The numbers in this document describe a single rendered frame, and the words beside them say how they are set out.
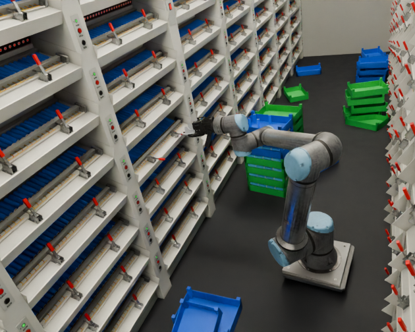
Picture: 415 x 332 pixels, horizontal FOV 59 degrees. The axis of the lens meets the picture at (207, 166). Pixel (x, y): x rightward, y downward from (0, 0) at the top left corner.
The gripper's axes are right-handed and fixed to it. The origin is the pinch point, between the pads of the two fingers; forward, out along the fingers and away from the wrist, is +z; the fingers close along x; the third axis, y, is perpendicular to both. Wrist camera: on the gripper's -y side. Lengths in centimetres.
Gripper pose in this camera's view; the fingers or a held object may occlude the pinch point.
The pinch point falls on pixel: (185, 134)
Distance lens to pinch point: 206.5
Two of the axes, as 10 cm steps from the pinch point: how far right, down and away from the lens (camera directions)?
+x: -3.7, 5.3, -7.6
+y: -3.1, -8.4, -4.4
